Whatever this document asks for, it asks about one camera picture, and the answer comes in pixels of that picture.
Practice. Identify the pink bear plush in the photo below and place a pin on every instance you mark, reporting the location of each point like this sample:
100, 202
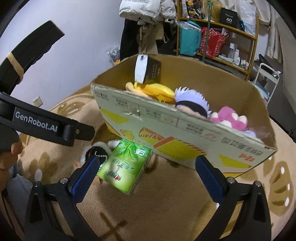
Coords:
228, 117

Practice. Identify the yellow bear plush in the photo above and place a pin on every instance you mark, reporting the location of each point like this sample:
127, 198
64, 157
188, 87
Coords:
152, 91

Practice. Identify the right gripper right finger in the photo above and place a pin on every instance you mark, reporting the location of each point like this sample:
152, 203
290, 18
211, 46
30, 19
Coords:
253, 221

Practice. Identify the beige trench coat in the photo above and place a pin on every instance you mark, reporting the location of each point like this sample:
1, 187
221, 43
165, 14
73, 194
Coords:
148, 36

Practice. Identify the left hand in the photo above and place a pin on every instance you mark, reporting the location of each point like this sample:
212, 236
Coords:
8, 159

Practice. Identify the beige patterned blanket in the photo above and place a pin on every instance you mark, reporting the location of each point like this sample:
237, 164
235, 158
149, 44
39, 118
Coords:
169, 202

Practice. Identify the cardboard box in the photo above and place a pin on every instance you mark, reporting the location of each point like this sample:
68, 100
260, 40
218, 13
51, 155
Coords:
177, 135

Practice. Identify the red gift bag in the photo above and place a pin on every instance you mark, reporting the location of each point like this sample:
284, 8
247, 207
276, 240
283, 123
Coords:
216, 41

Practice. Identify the wooden bookshelf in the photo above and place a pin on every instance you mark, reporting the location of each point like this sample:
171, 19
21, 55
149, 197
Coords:
239, 50

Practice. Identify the plastic bag of toys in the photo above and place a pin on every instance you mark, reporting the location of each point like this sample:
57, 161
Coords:
114, 54

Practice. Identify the bear keychain card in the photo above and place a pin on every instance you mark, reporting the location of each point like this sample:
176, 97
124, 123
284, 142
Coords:
100, 149

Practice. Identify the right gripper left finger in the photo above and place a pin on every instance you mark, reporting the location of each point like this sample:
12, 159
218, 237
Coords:
41, 219

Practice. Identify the green tissue pack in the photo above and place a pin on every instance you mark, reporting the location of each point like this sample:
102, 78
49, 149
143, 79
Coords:
125, 165

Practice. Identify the black box with 40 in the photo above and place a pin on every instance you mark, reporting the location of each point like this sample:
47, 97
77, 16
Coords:
228, 17

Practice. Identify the white utility cart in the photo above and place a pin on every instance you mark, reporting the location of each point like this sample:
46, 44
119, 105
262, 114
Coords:
266, 81

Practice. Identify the white wall socket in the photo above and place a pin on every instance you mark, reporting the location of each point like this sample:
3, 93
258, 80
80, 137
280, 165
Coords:
37, 102

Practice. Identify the teal bag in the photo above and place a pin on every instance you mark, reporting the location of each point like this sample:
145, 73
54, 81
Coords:
190, 37

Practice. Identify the white puffer jacket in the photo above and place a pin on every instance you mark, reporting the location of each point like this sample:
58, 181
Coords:
146, 11

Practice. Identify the clear plastic bag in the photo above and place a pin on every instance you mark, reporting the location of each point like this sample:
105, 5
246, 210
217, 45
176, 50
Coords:
247, 13

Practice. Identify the green pole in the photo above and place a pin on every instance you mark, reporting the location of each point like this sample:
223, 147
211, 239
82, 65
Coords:
209, 4

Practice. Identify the purple haired plush doll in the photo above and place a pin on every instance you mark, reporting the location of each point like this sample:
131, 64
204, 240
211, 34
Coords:
191, 101

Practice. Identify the black patterned bag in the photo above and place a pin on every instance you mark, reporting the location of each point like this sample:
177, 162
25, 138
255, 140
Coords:
192, 9

